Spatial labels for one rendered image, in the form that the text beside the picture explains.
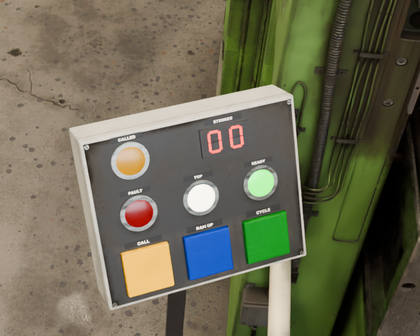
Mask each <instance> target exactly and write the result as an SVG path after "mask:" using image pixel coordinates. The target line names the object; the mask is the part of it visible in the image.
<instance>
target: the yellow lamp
mask: <svg viewBox="0 0 420 336"><path fill-rule="evenodd" d="M144 165H145V155H144V153H143V152H142V150H140V149H139V148H137V147H126V148H124V149H123V150H121V151H120V152H119V154H118V156H117V158H116V166H117V168H118V170H119V171H120V172H121V173H122V174H124V175H135V174H137V173H138V172H140V171H141V170H142V168H143V167H144Z"/></svg>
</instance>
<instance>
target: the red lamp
mask: <svg viewBox="0 0 420 336"><path fill-rule="evenodd" d="M152 217H153V208H152V206H151V204H150V203H149V202H147V201H145V200H136V201H134V202H132V203H130V204H129V205H128V207H127V208H126V210H125V220H126V222H127V223H128V224H129V225H130V226H132V227H143V226H145V225H147V224H148V223H149V222H150V220H151V219H152Z"/></svg>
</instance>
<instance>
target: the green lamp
mask: <svg viewBox="0 0 420 336"><path fill-rule="evenodd" d="M273 184H274V178H273V175H272V174H271V173H270V172H269V171H267V170H258V171H256V172H254V174H252V176H251V177H250V178H249V182H248V188H249V191H250V193H251V194H253V195H254V196H257V197H261V196H264V195H266V194H268V193H269V192H270V191H271V190H272V188H273Z"/></svg>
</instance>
